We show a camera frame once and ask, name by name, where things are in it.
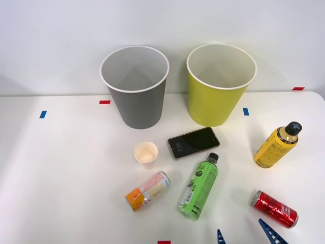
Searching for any red drink can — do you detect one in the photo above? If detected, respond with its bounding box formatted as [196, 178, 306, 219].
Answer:
[248, 190, 300, 229]

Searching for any green label plastic bottle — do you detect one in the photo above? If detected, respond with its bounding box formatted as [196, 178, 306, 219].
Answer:
[177, 152, 220, 221]

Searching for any orange and white drink can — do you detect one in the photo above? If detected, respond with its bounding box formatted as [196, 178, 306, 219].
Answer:
[124, 171, 171, 213]

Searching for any yellow label plastic bottle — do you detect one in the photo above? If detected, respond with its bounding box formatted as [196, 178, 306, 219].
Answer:
[253, 121, 303, 169]

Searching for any black smartphone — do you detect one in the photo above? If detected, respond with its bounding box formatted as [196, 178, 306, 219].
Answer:
[167, 127, 220, 161]

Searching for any small white paper cup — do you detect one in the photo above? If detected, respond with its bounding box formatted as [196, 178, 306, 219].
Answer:
[133, 141, 158, 170]

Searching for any yellow-green plastic waste bin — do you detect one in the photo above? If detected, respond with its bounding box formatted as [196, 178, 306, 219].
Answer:
[186, 43, 258, 128]

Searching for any grey plastic waste bin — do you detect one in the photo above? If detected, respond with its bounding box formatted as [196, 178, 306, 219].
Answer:
[99, 45, 170, 130]

